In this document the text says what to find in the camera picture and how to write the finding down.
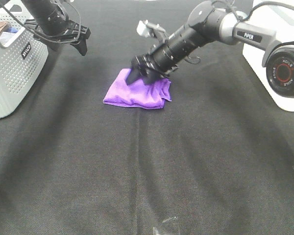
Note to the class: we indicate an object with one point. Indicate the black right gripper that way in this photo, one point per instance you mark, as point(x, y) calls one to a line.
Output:
point(152, 67)

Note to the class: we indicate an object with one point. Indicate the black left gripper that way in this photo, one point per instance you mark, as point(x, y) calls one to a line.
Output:
point(54, 34)

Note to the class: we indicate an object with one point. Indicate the purple microfibre towel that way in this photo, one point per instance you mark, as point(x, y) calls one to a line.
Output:
point(138, 94)

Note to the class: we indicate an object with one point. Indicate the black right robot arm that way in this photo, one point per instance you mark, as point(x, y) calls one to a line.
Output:
point(207, 23)

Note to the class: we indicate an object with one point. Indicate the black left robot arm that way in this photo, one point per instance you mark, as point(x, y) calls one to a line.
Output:
point(47, 10)

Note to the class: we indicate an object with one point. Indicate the grey perforated laundry basket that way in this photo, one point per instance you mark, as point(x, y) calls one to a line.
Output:
point(21, 60)

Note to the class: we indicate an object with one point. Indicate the blue towel in basket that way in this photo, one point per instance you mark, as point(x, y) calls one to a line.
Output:
point(12, 30)

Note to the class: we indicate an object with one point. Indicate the grey towel in basket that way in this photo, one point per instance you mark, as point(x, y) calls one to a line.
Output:
point(5, 37)

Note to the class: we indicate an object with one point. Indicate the black tablecloth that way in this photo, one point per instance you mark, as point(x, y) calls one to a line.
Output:
point(219, 156)

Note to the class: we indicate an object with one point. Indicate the white container right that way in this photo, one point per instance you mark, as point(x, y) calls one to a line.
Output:
point(274, 65)

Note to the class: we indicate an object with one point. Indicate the clear tape near edge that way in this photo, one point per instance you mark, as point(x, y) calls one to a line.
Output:
point(168, 226)

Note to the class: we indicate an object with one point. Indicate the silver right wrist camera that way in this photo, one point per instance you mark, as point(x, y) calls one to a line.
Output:
point(147, 29)

